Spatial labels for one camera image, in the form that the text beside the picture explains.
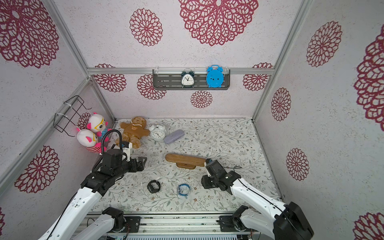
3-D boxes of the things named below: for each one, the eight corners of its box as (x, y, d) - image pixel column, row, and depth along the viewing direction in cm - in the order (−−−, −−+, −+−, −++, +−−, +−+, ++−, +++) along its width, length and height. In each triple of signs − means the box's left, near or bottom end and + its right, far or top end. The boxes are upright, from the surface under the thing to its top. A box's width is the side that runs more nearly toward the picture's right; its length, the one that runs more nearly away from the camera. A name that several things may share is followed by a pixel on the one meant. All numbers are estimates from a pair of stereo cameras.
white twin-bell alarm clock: (152, 141, 109) (148, 130, 99) (153, 134, 113) (150, 123, 104) (165, 141, 109) (163, 130, 99) (166, 134, 113) (164, 123, 104)
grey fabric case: (166, 145, 107) (166, 142, 105) (163, 141, 110) (162, 138, 107) (184, 134, 114) (184, 131, 111) (181, 130, 116) (181, 128, 113)
